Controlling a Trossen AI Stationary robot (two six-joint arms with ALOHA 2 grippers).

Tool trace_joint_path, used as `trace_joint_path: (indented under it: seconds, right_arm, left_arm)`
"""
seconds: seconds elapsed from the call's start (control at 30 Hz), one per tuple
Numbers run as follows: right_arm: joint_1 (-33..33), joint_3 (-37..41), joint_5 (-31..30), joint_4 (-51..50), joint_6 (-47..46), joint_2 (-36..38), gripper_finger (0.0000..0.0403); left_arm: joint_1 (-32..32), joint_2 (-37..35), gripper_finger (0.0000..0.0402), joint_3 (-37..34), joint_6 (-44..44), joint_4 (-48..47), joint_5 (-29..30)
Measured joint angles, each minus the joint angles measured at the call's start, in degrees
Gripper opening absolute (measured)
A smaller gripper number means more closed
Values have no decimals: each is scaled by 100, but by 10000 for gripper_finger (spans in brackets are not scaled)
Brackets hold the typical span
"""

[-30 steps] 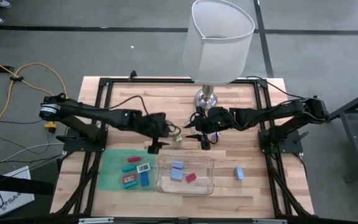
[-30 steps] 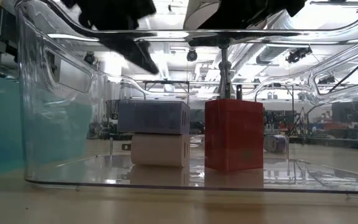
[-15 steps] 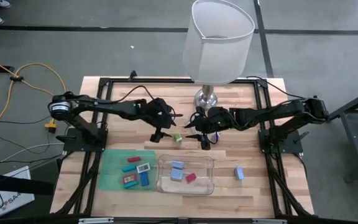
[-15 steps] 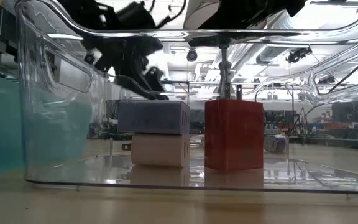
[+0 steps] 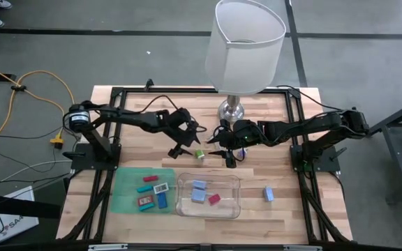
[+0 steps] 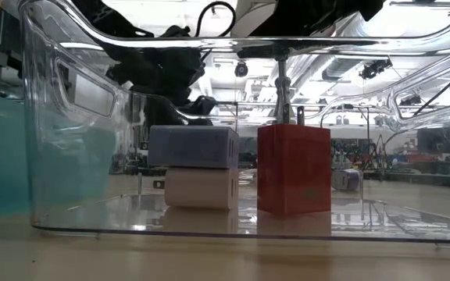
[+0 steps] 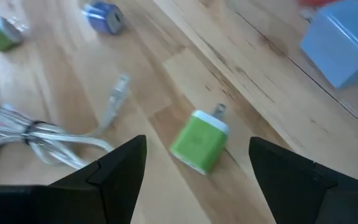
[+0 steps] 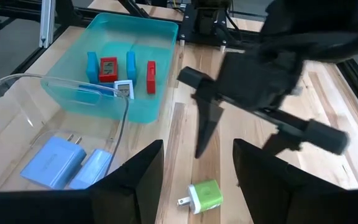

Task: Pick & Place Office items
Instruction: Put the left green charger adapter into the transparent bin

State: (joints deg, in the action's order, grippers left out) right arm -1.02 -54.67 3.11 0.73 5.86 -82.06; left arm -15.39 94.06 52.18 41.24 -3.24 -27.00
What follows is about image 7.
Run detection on red wall charger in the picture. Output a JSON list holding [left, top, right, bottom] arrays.
[[296, 0, 343, 7]]

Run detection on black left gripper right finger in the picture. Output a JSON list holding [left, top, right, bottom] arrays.
[[248, 136, 358, 224]]

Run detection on purple wall charger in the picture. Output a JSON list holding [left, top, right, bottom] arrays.
[[81, 1, 125, 35]]

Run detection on light blue wall charger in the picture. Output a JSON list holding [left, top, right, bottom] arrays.
[[300, 0, 358, 90]]

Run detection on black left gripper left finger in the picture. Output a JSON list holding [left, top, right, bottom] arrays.
[[0, 134, 148, 224]]

